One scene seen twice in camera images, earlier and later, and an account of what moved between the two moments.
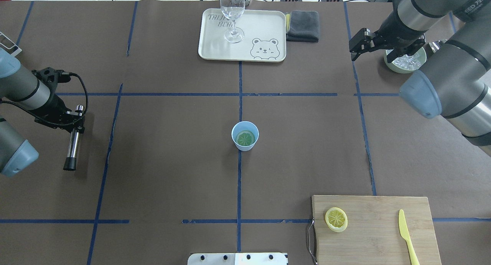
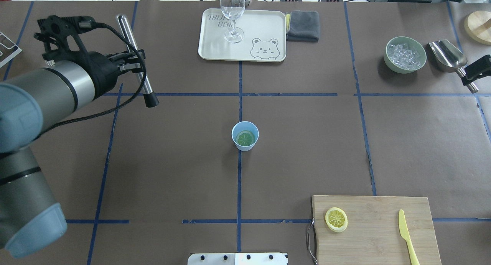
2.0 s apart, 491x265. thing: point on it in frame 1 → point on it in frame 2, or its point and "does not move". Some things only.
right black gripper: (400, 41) → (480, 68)
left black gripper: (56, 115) → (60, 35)
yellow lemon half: (336, 219) does not move
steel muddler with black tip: (70, 163) → (150, 98)
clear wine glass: (233, 2) does not move
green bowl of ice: (406, 63) does not move
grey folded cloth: (305, 27) does not move
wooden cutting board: (366, 230) does not move
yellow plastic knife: (404, 234) does not move
